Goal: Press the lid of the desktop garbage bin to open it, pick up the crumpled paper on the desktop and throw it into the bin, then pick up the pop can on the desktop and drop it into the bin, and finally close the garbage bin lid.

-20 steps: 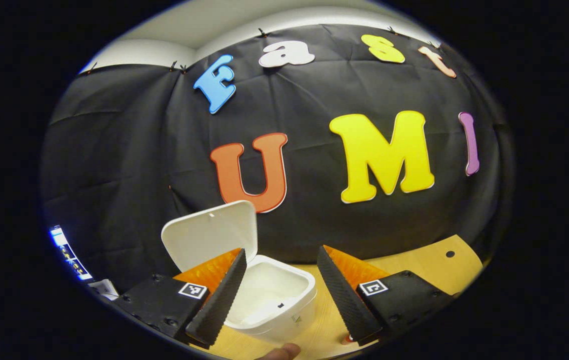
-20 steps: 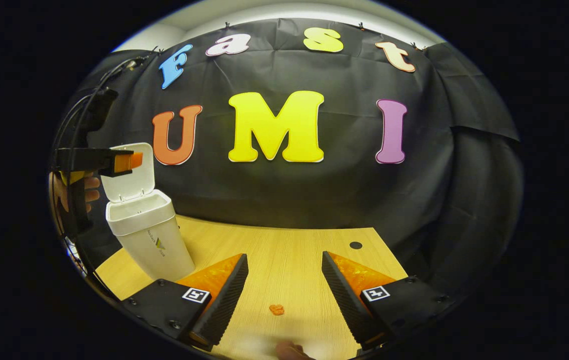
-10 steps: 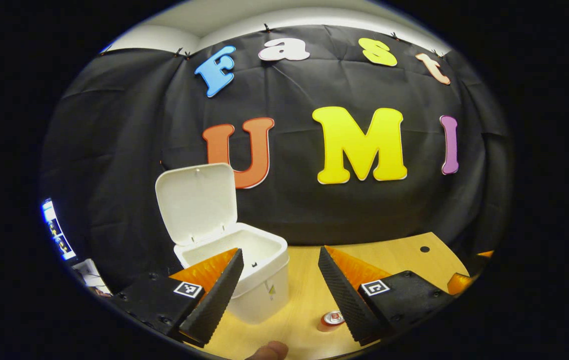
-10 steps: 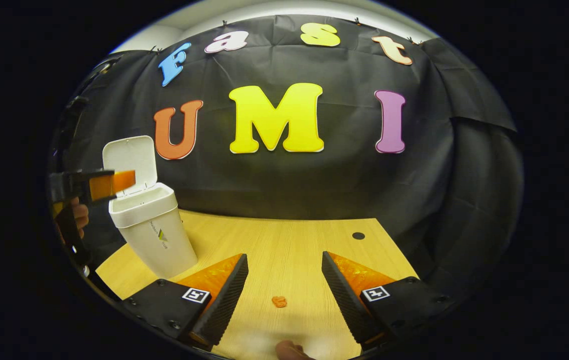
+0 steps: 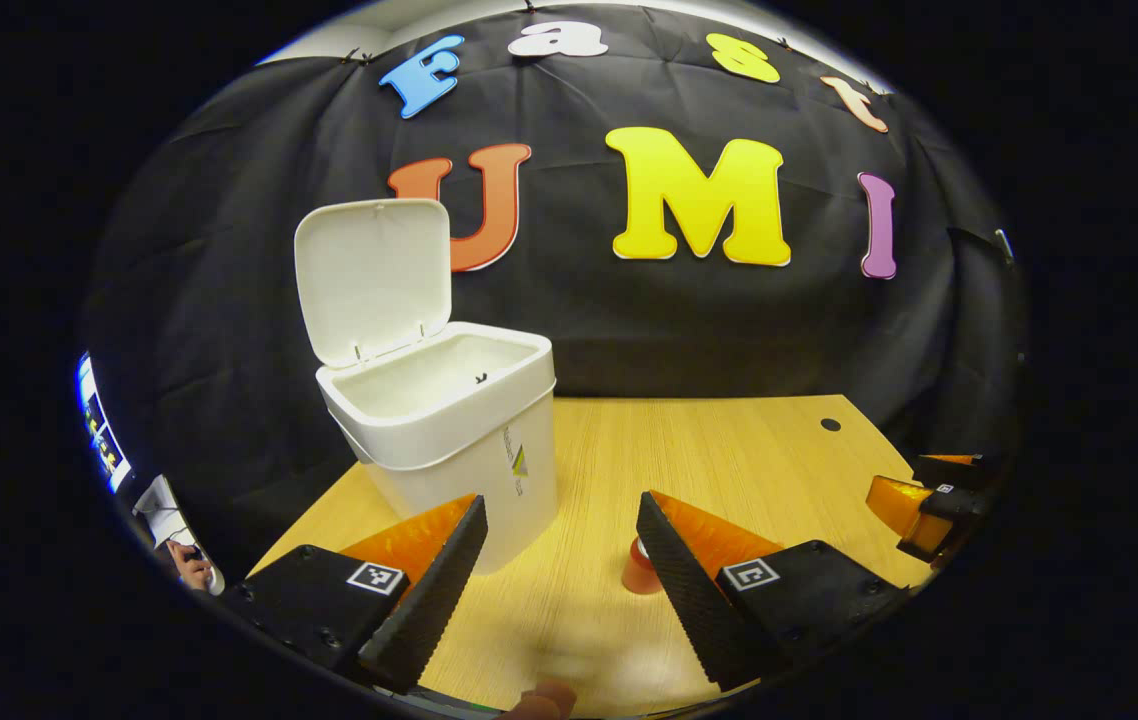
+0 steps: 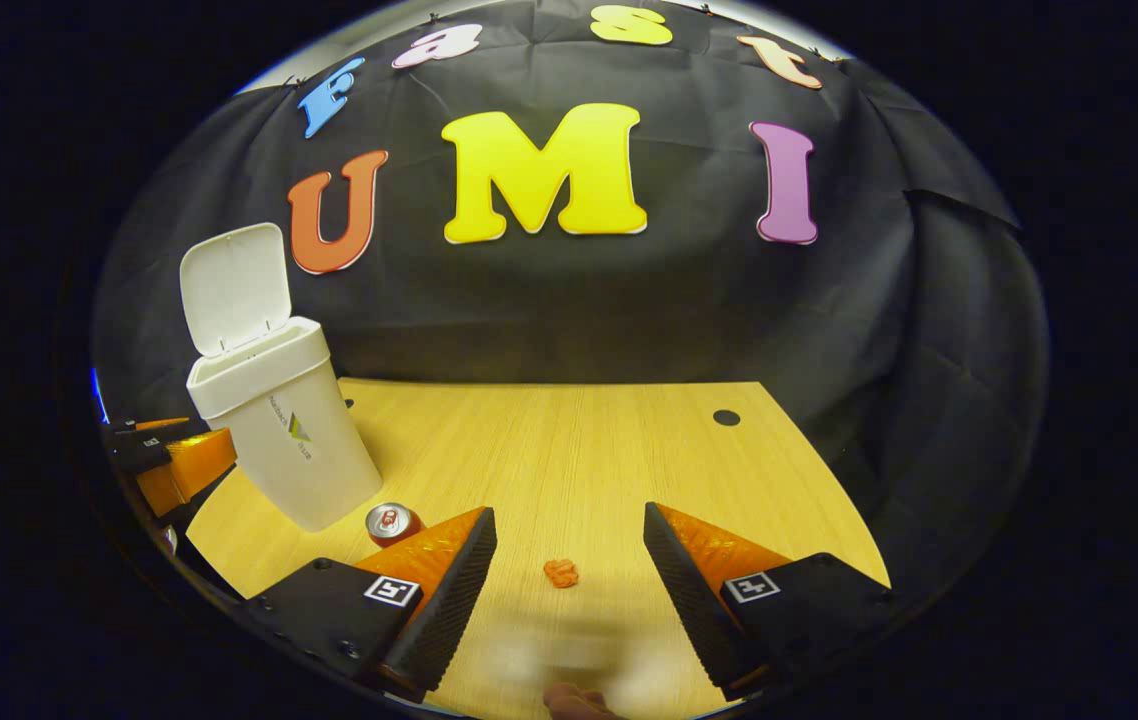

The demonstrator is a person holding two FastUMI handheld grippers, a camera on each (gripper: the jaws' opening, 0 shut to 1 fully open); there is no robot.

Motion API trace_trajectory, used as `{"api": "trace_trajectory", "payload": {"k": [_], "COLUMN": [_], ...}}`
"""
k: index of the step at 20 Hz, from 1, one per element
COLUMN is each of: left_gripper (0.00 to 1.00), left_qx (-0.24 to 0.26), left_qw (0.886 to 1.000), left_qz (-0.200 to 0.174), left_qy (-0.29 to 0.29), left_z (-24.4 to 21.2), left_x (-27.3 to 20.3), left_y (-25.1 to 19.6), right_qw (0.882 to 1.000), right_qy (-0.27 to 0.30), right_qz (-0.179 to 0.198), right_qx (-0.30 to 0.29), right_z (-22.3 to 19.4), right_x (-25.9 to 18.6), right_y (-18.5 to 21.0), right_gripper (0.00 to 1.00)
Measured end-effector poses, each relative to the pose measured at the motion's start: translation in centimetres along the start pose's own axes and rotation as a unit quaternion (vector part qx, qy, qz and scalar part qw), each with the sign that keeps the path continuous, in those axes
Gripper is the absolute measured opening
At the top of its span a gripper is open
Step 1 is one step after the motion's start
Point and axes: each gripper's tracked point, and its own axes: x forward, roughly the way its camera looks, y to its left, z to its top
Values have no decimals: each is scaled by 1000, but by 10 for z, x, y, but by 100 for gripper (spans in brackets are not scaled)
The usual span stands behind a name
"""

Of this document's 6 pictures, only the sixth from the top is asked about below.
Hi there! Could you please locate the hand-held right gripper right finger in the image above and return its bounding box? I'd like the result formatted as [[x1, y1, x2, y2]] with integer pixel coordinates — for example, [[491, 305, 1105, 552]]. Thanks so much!
[[643, 502, 895, 701]]

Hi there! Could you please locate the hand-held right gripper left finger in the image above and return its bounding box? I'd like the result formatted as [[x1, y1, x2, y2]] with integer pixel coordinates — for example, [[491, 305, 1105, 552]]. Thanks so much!
[[244, 506, 498, 701]]

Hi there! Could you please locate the red pop can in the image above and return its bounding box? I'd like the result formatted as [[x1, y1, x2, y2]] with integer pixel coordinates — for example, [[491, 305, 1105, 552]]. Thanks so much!
[[365, 502, 424, 549]]

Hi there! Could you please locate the white desktop garbage bin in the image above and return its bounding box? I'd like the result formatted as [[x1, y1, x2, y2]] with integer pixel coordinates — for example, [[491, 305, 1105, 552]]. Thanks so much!
[[179, 222, 383, 533]]

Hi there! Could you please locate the wooden desktop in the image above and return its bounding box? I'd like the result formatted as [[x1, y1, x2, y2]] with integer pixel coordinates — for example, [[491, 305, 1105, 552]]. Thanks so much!
[[186, 377, 892, 720]]

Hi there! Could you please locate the black backdrop cloth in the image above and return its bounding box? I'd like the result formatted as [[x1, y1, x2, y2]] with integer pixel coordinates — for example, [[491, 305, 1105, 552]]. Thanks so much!
[[89, 0, 1050, 601]]

